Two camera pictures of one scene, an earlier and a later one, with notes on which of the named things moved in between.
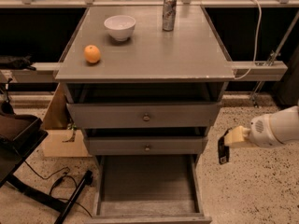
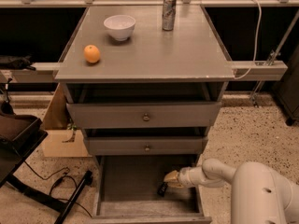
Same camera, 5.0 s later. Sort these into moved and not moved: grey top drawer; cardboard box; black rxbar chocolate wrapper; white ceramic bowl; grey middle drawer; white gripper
Moved: black rxbar chocolate wrapper; white gripper
Not moved: cardboard box; grey top drawer; white ceramic bowl; grey middle drawer
